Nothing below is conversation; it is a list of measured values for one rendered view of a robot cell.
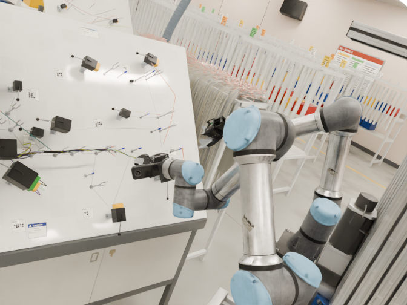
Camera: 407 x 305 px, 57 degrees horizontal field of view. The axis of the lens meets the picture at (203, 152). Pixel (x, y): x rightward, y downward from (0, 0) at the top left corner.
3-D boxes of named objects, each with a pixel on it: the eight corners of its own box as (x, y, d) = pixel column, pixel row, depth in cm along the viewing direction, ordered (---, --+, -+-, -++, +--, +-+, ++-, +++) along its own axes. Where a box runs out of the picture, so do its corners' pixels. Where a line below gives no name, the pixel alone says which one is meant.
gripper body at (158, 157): (162, 170, 148) (181, 174, 139) (143, 176, 142) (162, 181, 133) (159, 151, 146) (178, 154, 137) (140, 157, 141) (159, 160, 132)
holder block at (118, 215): (107, 236, 170) (118, 236, 163) (105, 209, 172) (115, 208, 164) (116, 235, 173) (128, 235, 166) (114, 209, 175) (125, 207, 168)
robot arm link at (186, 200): (206, 218, 130) (209, 186, 129) (179, 219, 123) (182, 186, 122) (192, 213, 136) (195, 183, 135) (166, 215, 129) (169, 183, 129)
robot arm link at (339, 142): (305, 223, 160) (331, 95, 145) (311, 211, 173) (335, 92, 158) (335, 231, 155) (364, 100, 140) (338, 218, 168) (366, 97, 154)
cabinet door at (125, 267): (174, 279, 228) (194, 226, 214) (89, 304, 190) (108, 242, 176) (171, 276, 229) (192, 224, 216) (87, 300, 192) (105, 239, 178)
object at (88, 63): (66, 55, 173) (75, 48, 166) (89, 67, 180) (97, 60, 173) (64, 64, 171) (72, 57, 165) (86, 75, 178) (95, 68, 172)
